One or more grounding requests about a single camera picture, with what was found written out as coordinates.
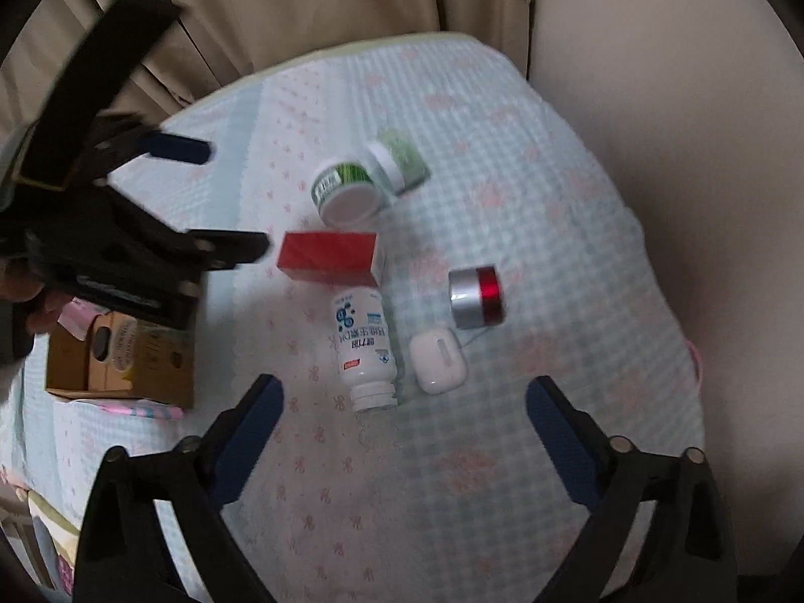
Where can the beige curtain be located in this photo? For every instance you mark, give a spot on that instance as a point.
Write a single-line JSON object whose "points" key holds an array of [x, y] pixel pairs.
{"points": [[282, 0]]}

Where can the light blue checkered blanket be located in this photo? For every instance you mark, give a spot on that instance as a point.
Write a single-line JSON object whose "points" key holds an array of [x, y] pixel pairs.
{"points": [[502, 201]]}

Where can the pink paper slip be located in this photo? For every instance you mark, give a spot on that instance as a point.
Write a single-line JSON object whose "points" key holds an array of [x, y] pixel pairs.
{"points": [[78, 320]]}

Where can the white plastic medicine bottle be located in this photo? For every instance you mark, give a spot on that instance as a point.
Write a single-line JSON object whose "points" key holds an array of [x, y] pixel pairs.
{"points": [[364, 345]]}

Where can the silver red round tin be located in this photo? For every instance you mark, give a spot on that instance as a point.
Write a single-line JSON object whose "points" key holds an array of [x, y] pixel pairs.
{"points": [[474, 295]]}

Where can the brown cardboard box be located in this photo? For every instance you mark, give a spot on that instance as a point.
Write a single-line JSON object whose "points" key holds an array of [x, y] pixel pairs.
{"points": [[68, 364]]}

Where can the colourful patterned bed sheet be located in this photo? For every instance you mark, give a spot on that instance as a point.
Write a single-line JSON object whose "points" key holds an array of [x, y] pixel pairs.
{"points": [[37, 534]]}

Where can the beige packet with round label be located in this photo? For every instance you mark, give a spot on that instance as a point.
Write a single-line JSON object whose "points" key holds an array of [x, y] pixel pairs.
{"points": [[141, 352]]}

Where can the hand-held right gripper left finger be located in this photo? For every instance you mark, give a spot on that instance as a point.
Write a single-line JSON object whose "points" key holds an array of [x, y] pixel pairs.
{"points": [[251, 439]]}

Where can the white earbuds case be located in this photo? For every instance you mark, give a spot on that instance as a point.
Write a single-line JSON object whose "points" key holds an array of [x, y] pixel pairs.
{"points": [[438, 358]]}

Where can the red rectangular box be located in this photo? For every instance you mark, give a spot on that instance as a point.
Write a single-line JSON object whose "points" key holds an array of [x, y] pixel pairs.
{"points": [[330, 254]]}

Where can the light green jar white lid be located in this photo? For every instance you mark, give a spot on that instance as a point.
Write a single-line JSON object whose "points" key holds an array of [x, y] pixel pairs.
{"points": [[402, 160]]}

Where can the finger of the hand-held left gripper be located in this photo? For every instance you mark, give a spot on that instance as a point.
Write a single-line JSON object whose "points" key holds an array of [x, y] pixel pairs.
{"points": [[235, 248], [179, 147]]}

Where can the person's left hand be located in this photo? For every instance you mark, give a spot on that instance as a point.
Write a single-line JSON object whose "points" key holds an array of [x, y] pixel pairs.
{"points": [[28, 286]]}

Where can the white jar with green label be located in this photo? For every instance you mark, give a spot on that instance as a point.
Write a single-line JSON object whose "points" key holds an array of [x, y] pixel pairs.
{"points": [[348, 198]]}

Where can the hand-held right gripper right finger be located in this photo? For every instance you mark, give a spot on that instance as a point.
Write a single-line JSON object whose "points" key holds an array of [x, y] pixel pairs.
{"points": [[559, 446]]}

